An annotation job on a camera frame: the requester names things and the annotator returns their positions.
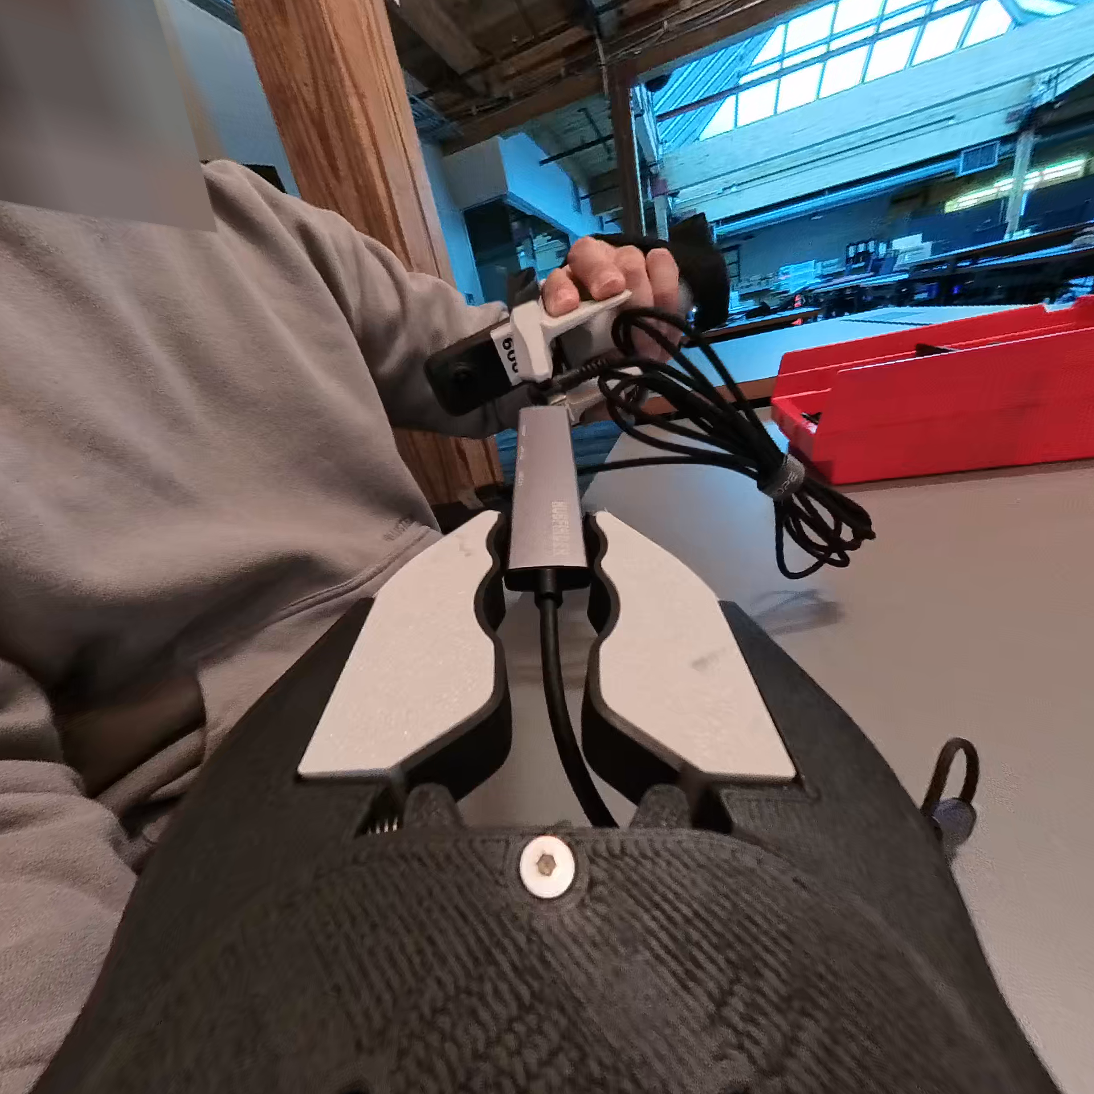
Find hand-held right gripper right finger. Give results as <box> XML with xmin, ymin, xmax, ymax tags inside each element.
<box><xmin>583</xmin><ymin>511</ymin><xmax>798</xmax><ymax>804</ymax></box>

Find wooden post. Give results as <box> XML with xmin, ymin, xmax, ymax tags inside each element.
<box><xmin>234</xmin><ymin>0</ymin><xmax>505</xmax><ymax>509</ymax></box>

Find grey USB hub with cable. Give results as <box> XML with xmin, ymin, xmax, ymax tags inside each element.
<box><xmin>503</xmin><ymin>406</ymin><xmax>981</xmax><ymax>849</ymax></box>

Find skylight windows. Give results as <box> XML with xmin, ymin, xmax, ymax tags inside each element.
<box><xmin>701</xmin><ymin>0</ymin><xmax>1061</xmax><ymax>142</ymax></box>

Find red plastic bin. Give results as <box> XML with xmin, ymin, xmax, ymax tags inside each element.
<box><xmin>772</xmin><ymin>299</ymin><xmax>1094</xmax><ymax>486</ymax></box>

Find person's grey sweatshirt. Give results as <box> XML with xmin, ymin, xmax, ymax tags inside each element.
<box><xmin>0</xmin><ymin>159</ymin><xmax>514</xmax><ymax>1094</ymax></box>

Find person's left forearm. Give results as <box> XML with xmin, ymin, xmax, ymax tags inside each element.
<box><xmin>367</xmin><ymin>273</ymin><xmax>514</xmax><ymax>438</ymax></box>

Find person's left hand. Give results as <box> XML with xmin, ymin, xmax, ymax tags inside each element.
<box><xmin>542</xmin><ymin>235</ymin><xmax>685</xmax><ymax>357</ymax></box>

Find black cable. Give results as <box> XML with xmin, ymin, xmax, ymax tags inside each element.
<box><xmin>547</xmin><ymin>308</ymin><xmax>874</xmax><ymax>582</ymax></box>

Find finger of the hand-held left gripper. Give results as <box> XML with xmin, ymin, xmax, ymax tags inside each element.
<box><xmin>547</xmin><ymin>368</ymin><xmax>643</xmax><ymax>426</ymax></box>

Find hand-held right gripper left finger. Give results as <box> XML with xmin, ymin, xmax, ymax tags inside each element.
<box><xmin>298</xmin><ymin>511</ymin><xmax>516</xmax><ymax>804</ymax></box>

